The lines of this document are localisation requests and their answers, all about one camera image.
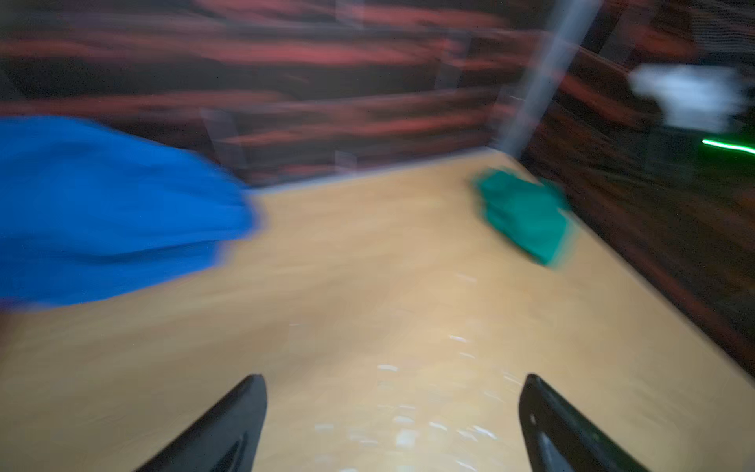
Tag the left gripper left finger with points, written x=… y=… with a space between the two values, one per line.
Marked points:
x=225 y=438

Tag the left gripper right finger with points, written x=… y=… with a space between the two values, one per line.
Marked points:
x=558 y=437

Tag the green cloth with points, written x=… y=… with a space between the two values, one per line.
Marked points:
x=533 y=216

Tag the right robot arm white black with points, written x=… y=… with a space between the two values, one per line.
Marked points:
x=698 y=105

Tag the blue cloth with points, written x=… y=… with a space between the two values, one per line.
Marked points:
x=89 y=213

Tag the right corner aluminium post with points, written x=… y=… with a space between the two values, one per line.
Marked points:
x=568 y=26

